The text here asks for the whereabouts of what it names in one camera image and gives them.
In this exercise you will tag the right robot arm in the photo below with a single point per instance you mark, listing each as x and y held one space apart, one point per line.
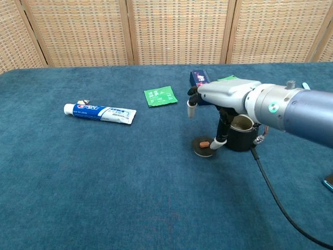
299 112

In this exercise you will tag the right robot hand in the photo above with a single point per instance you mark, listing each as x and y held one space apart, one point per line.
226 91

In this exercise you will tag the black smartphone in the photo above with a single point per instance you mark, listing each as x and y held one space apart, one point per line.
329 182

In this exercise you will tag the black round lid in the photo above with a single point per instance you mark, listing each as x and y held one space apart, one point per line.
204 149

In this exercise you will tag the blue white toothpaste tube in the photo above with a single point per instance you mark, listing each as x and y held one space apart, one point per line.
101 113

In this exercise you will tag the dark blue printed box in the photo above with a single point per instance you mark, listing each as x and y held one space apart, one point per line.
199 76

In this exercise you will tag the green tea sachet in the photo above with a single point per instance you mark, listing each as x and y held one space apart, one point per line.
160 96
227 77

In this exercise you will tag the pale blue plastic spoon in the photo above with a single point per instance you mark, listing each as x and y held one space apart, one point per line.
306 86

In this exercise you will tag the blue table cloth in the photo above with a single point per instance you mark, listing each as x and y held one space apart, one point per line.
104 169

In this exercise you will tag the woven bamboo screen panel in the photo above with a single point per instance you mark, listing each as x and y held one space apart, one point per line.
275 31
13 39
80 31
326 49
179 31

